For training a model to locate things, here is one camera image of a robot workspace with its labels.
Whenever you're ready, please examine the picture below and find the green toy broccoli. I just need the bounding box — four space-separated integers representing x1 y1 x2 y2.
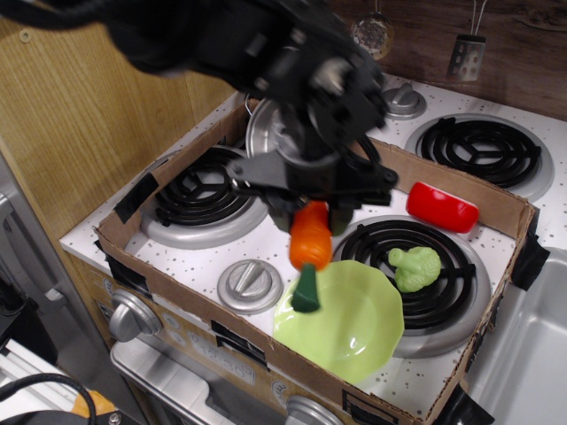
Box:
388 246 441 293

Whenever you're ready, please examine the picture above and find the silver stovetop knob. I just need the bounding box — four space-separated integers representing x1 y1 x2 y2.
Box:
384 82 427 120
216 259 284 314

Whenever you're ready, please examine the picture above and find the red toy pepper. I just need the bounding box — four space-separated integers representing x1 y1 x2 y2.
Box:
406 182 480 234

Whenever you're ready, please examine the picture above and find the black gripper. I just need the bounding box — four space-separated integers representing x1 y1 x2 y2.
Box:
226 151 398 236

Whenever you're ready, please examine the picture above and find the grey toy sink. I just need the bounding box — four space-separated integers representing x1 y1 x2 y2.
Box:
467 248 566 425

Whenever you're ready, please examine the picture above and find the hanging metal grater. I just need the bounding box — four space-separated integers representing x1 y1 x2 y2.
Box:
447 35 486 83

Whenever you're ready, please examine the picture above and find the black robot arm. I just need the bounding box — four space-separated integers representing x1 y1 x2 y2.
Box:
1 1 398 234

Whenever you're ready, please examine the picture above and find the front left black burner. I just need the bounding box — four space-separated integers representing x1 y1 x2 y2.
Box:
141 146 268 250

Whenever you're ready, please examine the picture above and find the hanging metal strainer spoon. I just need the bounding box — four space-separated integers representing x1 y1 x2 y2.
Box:
350 12 394 60

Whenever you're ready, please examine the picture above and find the stainless steel pot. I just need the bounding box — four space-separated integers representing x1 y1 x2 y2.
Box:
245 99 305 160

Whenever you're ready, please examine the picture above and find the silver oven knob bottom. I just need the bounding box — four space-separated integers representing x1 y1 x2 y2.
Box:
284 395 343 425

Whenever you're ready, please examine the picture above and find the brown cardboard fence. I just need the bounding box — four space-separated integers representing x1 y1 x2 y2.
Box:
97 106 546 424

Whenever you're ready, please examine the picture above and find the back right black burner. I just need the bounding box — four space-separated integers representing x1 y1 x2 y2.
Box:
405 113 555 201

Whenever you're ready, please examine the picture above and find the orange toy carrot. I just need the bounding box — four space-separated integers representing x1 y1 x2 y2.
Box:
289 201 332 313

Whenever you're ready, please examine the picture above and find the silver oven door handle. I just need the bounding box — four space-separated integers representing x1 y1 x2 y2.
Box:
111 339 241 424

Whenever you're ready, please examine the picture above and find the silver oven knob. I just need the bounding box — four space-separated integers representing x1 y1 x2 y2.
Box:
284 395 343 425
109 290 163 343

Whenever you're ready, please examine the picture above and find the light green plastic plate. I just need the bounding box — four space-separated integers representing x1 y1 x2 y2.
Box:
273 260 405 384

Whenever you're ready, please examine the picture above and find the black cable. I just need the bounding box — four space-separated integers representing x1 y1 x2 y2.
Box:
0 373 97 425

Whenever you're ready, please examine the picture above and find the silver oven knob left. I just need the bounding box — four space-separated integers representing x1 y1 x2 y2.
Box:
109 290 163 343

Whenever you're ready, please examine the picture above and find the silver stovetop knob back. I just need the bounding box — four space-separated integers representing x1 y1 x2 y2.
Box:
384 82 427 120

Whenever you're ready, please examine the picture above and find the silver stovetop knob front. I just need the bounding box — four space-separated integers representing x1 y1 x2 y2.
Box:
216 259 284 314

